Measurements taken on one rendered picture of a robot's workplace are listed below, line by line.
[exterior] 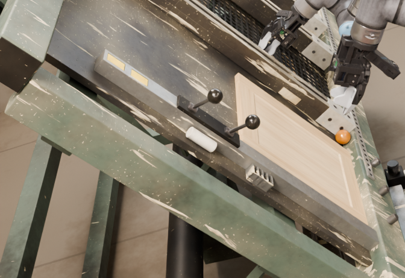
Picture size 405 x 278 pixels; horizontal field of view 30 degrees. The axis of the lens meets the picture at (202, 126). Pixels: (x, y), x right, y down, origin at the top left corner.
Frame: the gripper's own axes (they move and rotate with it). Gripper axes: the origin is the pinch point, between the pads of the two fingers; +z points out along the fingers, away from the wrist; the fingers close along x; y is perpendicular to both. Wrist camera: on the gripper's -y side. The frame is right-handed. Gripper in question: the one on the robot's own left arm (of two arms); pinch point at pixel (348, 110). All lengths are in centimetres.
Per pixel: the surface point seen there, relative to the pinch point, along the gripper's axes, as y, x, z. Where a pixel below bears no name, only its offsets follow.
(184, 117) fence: 40.8, 0.3, 7.8
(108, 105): 56, -75, 55
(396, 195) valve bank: -39, -32, 48
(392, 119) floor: -96, -168, 101
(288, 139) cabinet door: 4.5, -24.7, 27.1
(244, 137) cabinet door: 21.7, -10.2, 18.6
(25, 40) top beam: 79, 21, -19
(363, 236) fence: -15.7, 2.7, 38.6
